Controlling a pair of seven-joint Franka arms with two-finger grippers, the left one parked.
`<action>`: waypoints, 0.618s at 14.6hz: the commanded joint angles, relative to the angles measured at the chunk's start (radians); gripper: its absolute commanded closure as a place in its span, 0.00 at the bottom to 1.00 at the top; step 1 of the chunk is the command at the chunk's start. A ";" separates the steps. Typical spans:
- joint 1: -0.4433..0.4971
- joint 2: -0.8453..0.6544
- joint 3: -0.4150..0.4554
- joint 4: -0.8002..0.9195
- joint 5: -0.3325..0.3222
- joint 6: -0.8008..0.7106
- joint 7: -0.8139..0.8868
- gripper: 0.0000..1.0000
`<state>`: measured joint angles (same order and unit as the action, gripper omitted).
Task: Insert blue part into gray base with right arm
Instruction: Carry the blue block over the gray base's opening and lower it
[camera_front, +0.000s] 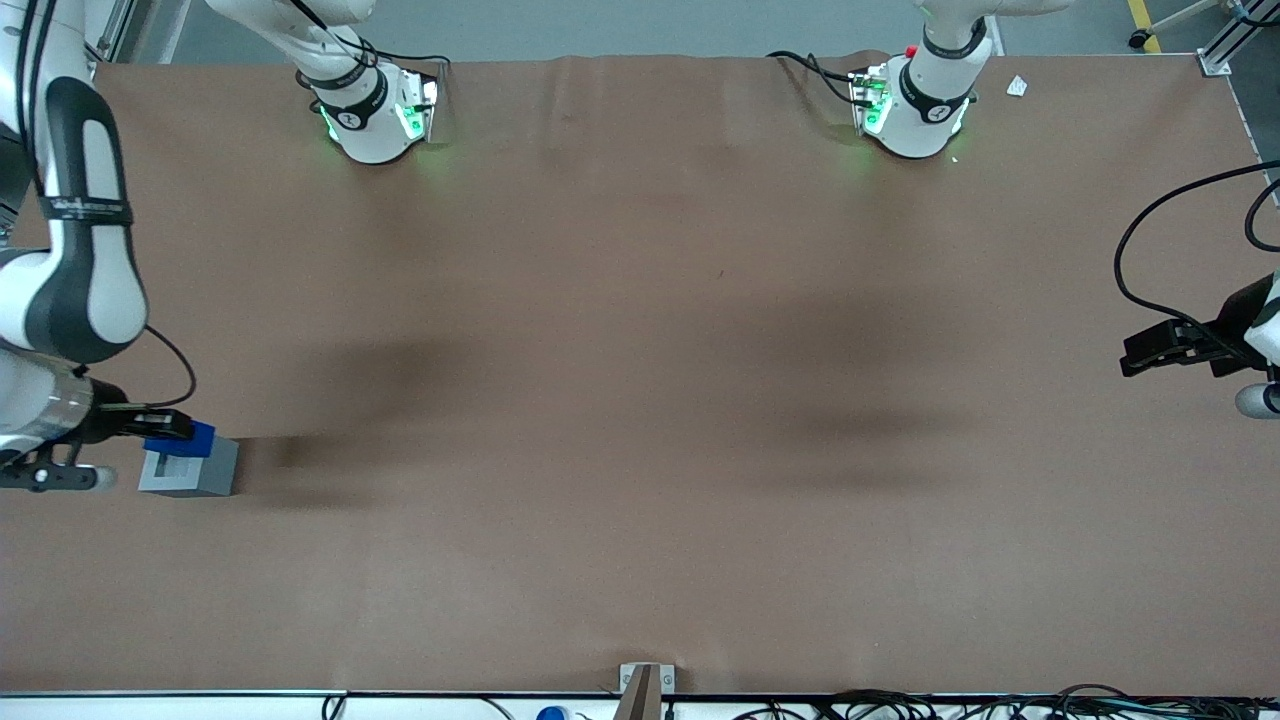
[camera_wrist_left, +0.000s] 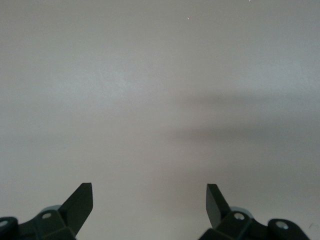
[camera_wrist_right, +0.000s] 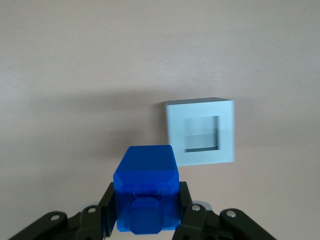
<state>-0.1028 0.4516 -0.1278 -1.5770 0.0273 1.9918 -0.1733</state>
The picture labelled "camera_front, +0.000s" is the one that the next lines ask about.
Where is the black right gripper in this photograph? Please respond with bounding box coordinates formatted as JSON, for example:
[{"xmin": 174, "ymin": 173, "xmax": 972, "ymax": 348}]
[{"xmin": 76, "ymin": 379, "xmax": 197, "ymax": 448}]

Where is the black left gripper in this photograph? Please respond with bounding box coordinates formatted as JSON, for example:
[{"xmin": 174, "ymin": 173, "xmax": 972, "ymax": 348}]
[{"xmin": 1119, "ymin": 271, "xmax": 1280, "ymax": 379}]

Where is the blue plastic part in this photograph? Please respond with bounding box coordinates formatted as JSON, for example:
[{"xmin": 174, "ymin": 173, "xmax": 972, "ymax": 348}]
[{"xmin": 143, "ymin": 419, "xmax": 217, "ymax": 462}]

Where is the gray square base block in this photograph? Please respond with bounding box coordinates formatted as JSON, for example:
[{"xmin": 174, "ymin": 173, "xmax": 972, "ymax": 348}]
[{"xmin": 137, "ymin": 433, "xmax": 240, "ymax": 499}]

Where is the wheeled stand leg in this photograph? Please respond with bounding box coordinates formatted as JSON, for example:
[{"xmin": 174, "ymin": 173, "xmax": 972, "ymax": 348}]
[{"xmin": 1129, "ymin": 0, "xmax": 1246, "ymax": 50}]

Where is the brown table cover sheet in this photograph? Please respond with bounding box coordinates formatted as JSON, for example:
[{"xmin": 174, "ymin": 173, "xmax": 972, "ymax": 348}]
[{"xmin": 0, "ymin": 50, "xmax": 1280, "ymax": 697}]

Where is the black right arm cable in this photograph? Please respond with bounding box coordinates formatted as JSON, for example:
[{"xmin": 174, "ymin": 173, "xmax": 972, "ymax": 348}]
[{"xmin": 15, "ymin": 0, "xmax": 199, "ymax": 413}]

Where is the long black looped cable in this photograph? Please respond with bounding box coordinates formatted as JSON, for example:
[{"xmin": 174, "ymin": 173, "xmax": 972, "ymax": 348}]
[{"xmin": 1113, "ymin": 159, "xmax": 1280, "ymax": 341}]

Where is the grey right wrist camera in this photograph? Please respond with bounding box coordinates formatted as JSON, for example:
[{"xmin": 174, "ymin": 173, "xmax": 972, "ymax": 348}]
[{"xmin": 0, "ymin": 445, "xmax": 118, "ymax": 494}]

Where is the short black curved cable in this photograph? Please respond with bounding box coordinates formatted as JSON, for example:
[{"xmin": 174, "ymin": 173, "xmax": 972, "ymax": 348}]
[{"xmin": 1244, "ymin": 178, "xmax": 1280, "ymax": 254}]

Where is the aluminium frame post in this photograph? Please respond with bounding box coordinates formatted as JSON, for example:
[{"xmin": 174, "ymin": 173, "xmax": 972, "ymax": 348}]
[
  {"xmin": 84, "ymin": 0, "xmax": 138, "ymax": 67},
  {"xmin": 1197, "ymin": 0, "xmax": 1280, "ymax": 78}
]

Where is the tangled black cable bundle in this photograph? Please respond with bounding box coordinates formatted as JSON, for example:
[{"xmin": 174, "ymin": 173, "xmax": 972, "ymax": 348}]
[{"xmin": 735, "ymin": 684, "xmax": 1280, "ymax": 720}]

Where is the black right base cable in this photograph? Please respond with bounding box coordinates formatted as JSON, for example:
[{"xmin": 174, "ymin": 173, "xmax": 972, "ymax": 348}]
[{"xmin": 290, "ymin": 0, "xmax": 452, "ymax": 79}]

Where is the black base cable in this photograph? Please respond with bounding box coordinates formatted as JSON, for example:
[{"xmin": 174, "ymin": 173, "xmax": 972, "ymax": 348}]
[
  {"xmin": 766, "ymin": 49, "xmax": 873, "ymax": 107},
  {"xmin": 290, "ymin": 0, "xmax": 452, "ymax": 79}
]

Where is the black left base cable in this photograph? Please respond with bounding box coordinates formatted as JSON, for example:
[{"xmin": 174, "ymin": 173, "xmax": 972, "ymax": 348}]
[{"xmin": 766, "ymin": 49, "xmax": 873, "ymax": 107}]

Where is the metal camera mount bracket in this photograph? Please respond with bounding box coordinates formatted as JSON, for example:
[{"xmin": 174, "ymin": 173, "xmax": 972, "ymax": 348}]
[{"xmin": 613, "ymin": 662, "xmax": 676, "ymax": 720}]

